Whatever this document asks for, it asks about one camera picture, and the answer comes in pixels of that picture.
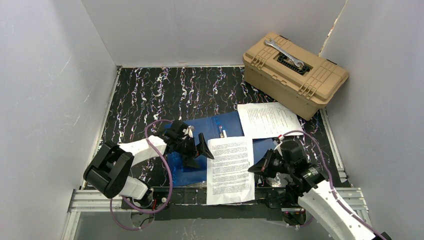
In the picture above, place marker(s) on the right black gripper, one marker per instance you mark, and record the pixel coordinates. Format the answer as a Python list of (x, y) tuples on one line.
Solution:
[(269, 163)]

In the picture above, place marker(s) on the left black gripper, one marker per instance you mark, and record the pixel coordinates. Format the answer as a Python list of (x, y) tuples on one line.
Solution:
[(192, 145)]

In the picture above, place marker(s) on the white printed paper sheet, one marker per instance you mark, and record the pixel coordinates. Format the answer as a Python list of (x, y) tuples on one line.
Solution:
[(227, 176)]

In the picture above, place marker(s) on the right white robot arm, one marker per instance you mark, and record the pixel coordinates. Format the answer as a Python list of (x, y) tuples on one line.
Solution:
[(309, 188)]

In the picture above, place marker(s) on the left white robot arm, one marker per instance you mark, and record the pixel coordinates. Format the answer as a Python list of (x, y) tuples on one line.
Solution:
[(109, 170)]

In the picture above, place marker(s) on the white printed paper files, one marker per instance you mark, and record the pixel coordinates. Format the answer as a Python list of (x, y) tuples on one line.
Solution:
[(267, 120)]

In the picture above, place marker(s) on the silver open-end wrench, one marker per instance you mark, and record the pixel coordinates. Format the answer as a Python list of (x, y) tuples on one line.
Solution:
[(293, 60)]

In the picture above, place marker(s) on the aluminium frame rail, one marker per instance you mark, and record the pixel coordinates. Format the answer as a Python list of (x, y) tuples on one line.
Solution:
[(91, 201)]

